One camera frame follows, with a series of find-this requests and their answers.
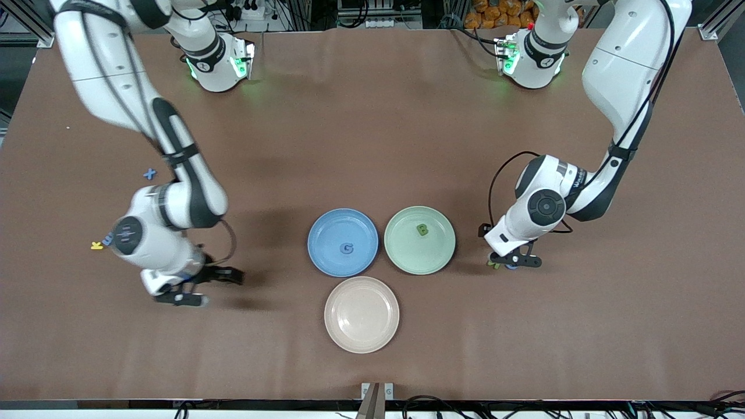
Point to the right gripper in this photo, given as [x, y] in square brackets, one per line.
[213, 274]

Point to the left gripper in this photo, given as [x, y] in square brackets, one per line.
[481, 230]

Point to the green letter B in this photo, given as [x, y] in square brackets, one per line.
[422, 230]

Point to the blue letter G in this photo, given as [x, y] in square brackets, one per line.
[343, 249]

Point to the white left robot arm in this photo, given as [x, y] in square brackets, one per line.
[623, 70]

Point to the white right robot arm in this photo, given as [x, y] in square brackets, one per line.
[87, 58]

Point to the green plate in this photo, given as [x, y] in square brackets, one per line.
[419, 253]

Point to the blue plate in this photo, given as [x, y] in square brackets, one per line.
[332, 230]

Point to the beige plate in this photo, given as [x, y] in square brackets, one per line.
[361, 314]

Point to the brown table cover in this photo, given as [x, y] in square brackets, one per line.
[372, 145]

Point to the bag of oranges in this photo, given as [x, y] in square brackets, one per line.
[495, 14]

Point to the white power strip with plugs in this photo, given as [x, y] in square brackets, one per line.
[244, 10]

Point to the metal table edge bracket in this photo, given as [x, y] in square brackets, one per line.
[377, 391]

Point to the aluminium frame profile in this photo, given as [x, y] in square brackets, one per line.
[29, 23]
[719, 23]

